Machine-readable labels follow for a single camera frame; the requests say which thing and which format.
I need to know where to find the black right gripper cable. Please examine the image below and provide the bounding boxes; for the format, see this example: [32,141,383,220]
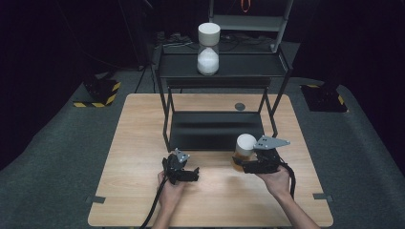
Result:
[279,161,297,200]

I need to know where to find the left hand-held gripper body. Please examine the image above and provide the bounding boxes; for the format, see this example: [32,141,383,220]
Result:
[161,147,192,186]

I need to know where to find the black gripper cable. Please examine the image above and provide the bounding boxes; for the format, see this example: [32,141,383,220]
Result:
[279,161,297,200]
[139,176,169,229]

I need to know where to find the black floor cable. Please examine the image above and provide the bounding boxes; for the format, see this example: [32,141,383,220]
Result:
[133,64,148,94]

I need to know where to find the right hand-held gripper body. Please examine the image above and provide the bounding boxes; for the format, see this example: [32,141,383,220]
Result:
[252,135,291,175]

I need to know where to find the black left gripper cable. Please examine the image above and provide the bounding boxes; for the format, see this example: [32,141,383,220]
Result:
[139,176,169,229]

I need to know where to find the black metal shelf rack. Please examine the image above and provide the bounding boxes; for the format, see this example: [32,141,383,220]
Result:
[154,43,293,154]

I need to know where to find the grey metal frame stand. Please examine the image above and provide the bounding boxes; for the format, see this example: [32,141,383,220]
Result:
[208,0,294,53]

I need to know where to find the person's right hand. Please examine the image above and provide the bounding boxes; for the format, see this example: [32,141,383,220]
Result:
[255,165,292,199]

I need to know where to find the person's left hand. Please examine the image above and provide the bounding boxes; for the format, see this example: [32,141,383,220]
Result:
[157,170,188,208]

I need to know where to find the black floor cables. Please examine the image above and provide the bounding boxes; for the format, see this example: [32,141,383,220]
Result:
[219,32,275,52]

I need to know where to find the tan jar with white lid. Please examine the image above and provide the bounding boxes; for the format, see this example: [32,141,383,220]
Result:
[230,133,259,173]

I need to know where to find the white sand hourglass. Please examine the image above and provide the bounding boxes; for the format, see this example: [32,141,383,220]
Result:
[196,21,222,76]

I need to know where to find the grey tape piece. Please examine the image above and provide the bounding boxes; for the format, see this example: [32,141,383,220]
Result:
[312,192,334,203]
[85,195,107,205]

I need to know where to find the black yellow-striped stand base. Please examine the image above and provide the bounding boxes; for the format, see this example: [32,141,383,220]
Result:
[73,76,122,109]
[300,83,349,114]

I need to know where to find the power strip with plugs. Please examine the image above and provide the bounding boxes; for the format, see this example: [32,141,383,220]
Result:
[155,31,194,50]

